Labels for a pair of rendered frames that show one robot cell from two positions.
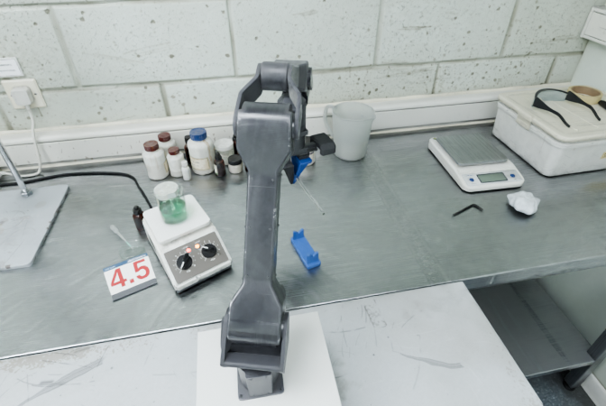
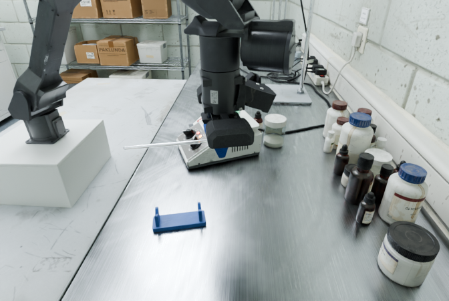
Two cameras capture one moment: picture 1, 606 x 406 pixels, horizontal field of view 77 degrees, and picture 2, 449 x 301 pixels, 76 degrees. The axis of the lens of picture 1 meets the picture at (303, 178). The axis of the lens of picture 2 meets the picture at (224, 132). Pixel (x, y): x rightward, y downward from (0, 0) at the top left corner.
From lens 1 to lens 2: 0.91 m
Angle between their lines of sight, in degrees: 84
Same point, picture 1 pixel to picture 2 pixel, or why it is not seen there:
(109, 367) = (143, 126)
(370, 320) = (52, 257)
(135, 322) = (166, 132)
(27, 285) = not seen: hidden behind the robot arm
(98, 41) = (404, 5)
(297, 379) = (25, 148)
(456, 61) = not seen: outside the picture
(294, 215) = (248, 225)
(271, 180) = (41, 2)
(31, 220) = not seen: hidden behind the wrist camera
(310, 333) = (45, 158)
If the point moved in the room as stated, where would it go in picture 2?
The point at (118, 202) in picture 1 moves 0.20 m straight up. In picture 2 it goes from (290, 121) to (297, 61)
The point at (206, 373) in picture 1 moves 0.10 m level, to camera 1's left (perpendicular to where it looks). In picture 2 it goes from (73, 122) to (99, 106)
